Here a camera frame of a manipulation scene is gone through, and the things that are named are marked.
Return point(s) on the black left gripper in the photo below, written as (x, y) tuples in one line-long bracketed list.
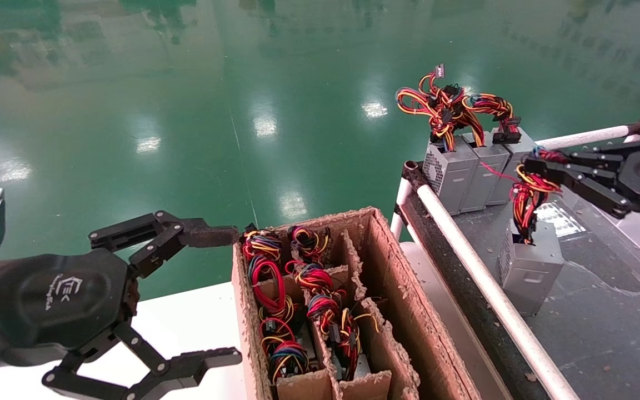
[(59, 300)]

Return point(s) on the white crossbar pipe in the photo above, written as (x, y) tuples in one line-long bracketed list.
[(581, 138)]

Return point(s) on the grey power supply left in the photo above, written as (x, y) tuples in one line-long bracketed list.
[(453, 178)]

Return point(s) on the black pipe corner joint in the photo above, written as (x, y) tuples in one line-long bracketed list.
[(414, 176)]

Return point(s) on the white leg pipe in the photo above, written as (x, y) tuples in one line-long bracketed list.
[(403, 200)]

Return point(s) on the brown cardboard divider box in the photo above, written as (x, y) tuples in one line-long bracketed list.
[(403, 289)]

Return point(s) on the long white rail pipe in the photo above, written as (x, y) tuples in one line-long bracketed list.
[(492, 294)]

